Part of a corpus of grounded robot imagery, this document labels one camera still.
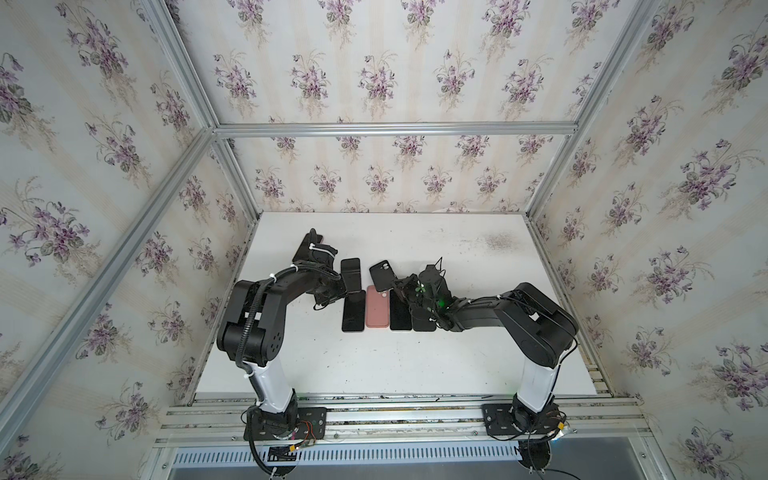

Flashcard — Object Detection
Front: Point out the black phone case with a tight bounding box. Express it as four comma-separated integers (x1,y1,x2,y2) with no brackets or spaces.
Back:
369,260,397,293
410,306,437,332

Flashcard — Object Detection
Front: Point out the black pad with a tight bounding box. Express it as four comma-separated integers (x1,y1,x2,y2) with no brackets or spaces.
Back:
389,289,413,331

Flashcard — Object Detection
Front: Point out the black phone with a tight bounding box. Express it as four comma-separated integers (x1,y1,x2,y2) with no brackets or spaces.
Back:
340,257,362,294

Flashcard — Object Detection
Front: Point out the pink phone case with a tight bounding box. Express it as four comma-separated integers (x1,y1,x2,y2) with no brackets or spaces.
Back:
365,285,390,329

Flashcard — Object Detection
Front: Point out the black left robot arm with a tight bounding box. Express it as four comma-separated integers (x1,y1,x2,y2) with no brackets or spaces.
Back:
216,229,347,433

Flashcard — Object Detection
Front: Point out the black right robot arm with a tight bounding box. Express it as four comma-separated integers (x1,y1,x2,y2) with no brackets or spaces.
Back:
391,264,580,438

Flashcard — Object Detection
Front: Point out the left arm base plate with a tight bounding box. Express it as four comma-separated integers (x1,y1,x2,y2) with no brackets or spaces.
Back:
241,406,328,442

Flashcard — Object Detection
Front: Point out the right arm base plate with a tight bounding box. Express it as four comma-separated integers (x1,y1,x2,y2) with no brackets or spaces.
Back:
481,403,566,439

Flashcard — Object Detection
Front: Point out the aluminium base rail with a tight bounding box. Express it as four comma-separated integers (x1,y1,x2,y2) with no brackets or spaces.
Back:
152,395,652,447

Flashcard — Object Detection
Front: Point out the aluminium frame top bar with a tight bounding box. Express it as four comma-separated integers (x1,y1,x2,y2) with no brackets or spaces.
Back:
213,121,578,138

